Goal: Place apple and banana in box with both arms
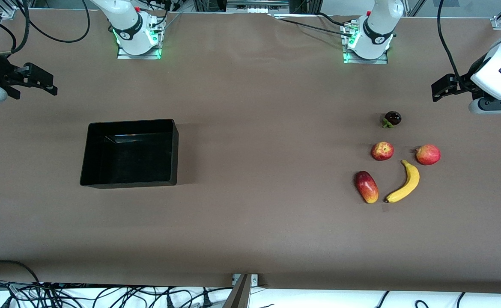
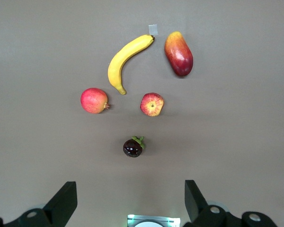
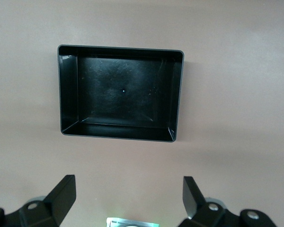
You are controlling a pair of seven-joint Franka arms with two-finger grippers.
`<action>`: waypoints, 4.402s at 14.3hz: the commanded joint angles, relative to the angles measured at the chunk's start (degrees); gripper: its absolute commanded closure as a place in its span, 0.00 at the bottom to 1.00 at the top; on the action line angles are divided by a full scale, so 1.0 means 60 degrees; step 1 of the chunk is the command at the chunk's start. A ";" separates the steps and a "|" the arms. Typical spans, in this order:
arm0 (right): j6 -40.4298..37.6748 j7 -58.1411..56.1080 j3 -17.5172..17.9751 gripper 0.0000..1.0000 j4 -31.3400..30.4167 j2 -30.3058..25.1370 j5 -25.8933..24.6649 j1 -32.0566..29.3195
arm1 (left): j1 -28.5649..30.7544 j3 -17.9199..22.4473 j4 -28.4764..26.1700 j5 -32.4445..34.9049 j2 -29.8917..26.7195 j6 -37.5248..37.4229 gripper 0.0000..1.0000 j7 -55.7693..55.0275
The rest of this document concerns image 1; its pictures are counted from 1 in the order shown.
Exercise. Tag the dark purple mangosteen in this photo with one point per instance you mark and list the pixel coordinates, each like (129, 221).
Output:
(392, 118)

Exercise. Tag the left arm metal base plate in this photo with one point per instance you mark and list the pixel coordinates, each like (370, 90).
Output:
(379, 61)

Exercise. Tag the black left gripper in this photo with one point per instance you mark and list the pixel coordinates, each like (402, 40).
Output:
(463, 85)

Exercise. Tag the red apple with stem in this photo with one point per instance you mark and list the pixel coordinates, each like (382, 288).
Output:
(428, 154)

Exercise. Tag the white power strip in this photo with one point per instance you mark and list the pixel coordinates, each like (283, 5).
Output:
(257, 7)

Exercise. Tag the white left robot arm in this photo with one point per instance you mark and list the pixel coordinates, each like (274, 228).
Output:
(379, 25)

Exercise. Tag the dark metal support beam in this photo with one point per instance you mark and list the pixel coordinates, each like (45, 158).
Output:
(238, 295)

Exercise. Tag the brown table cover sheet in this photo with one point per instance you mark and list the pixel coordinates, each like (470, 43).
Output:
(233, 235)

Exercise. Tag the black plastic box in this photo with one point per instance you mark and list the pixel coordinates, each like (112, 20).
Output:
(130, 158)

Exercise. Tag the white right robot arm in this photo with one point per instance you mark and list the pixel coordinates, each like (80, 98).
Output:
(126, 21)

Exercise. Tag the yellow banana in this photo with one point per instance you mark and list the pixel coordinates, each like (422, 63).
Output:
(410, 182)

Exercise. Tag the red yellow mango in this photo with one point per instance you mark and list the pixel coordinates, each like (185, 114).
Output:
(366, 187)

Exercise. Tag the small red yellow apple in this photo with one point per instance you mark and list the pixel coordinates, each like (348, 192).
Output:
(382, 151)

